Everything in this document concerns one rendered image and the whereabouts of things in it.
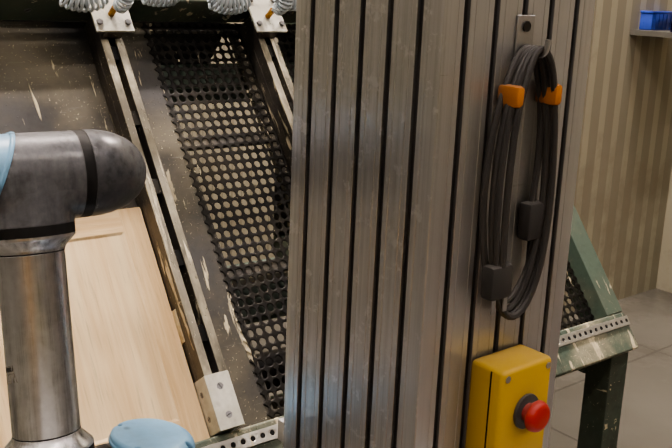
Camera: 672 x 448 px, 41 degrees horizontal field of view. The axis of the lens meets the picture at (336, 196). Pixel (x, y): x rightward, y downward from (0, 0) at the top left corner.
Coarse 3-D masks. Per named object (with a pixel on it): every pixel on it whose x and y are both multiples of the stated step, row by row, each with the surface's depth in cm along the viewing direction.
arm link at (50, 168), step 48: (0, 144) 110; (48, 144) 112; (0, 192) 108; (48, 192) 111; (96, 192) 115; (0, 240) 110; (48, 240) 111; (0, 288) 113; (48, 288) 112; (48, 336) 112; (48, 384) 112; (48, 432) 112
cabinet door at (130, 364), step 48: (96, 240) 204; (144, 240) 209; (96, 288) 198; (144, 288) 204; (0, 336) 183; (96, 336) 194; (144, 336) 199; (0, 384) 179; (96, 384) 189; (144, 384) 195; (192, 384) 200; (0, 432) 175; (96, 432) 185; (192, 432) 195
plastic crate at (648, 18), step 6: (642, 12) 517; (648, 12) 514; (654, 12) 512; (660, 12) 516; (666, 12) 520; (642, 18) 518; (648, 18) 515; (654, 18) 515; (660, 18) 518; (666, 18) 522; (642, 24) 519; (648, 24) 516; (654, 24) 516; (660, 24) 520; (666, 24) 523
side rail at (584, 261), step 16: (576, 224) 288; (576, 240) 285; (576, 256) 284; (592, 256) 286; (576, 272) 285; (592, 272) 282; (592, 288) 280; (608, 288) 283; (592, 304) 281; (608, 304) 279
